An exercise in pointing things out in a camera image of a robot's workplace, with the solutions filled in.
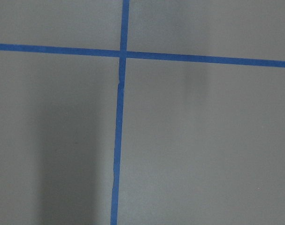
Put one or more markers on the blue tape line lengthwise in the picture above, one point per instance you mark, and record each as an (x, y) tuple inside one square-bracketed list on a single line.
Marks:
[(119, 111)]

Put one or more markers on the blue tape line crosswise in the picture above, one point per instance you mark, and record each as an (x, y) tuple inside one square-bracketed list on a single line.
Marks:
[(142, 55)]

